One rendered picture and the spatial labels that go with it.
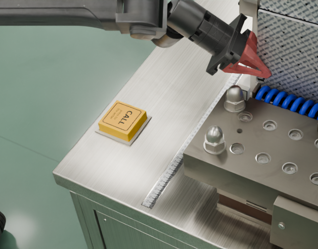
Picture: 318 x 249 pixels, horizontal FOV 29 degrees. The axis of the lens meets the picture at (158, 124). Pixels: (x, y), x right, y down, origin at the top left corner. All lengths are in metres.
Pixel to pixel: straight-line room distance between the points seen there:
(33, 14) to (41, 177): 1.38
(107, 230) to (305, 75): 0.49
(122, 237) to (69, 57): 1.64
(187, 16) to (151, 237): 0.41
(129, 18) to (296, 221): 0.40
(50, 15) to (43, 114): 1.56
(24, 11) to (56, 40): 1.86
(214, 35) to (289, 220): 0.32
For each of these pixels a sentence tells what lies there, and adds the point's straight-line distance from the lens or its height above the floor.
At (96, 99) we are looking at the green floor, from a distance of 2.56.
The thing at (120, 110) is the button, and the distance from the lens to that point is 1.22.
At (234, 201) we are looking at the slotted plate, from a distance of 1.06.
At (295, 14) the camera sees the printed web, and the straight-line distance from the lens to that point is 0.98.
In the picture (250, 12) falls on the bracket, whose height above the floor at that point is 1.12.
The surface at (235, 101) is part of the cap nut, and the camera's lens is 1.04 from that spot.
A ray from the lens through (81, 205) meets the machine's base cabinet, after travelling 1.21.
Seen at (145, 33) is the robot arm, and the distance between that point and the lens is 0.98.
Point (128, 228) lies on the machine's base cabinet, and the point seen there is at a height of 0.81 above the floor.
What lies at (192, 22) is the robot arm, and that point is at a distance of 1.01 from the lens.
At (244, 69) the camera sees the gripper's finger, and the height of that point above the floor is 1.07.
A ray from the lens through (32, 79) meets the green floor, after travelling 2.72.
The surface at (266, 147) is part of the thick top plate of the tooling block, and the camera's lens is 1.00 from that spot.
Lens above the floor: 1.80
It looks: 48 degrees down
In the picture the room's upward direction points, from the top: 7 degrees counter-clockwise
